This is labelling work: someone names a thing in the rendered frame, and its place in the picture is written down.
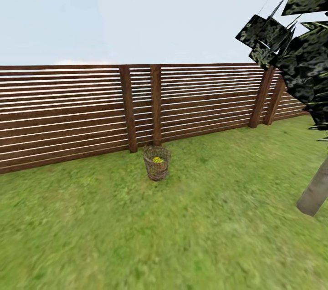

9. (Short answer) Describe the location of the wicker basket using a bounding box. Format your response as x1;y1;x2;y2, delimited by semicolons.
143;146;171;182

